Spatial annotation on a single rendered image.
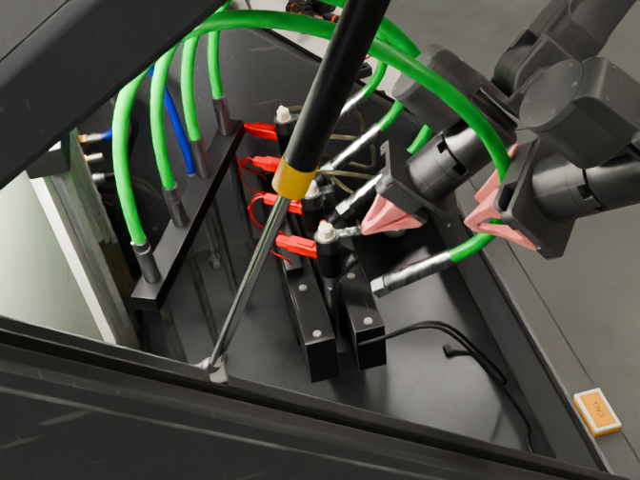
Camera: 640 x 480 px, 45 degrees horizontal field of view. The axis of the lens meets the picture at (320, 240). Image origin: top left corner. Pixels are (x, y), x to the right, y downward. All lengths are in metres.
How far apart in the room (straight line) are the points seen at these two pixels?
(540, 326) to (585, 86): 0.49
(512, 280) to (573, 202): 0.41
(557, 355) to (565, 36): 0.38
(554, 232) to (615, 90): 0.15
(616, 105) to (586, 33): 0.24
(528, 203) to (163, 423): 0.34
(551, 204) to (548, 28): 0.21
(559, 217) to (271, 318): 0.60
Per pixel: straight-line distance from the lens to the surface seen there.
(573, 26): 0.79
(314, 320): 0.96
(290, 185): 0.40
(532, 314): 1.01
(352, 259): 0.92
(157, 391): 0.48
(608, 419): 0.92
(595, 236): 2.50
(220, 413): 0.50
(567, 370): 0.96
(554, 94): 0.58
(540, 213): 0.67
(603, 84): 0.56
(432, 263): 0.78
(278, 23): 0.63
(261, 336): 1.15
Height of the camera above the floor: 1.72
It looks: 44 degrees down
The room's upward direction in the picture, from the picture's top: 8 degrees counter-clockwise
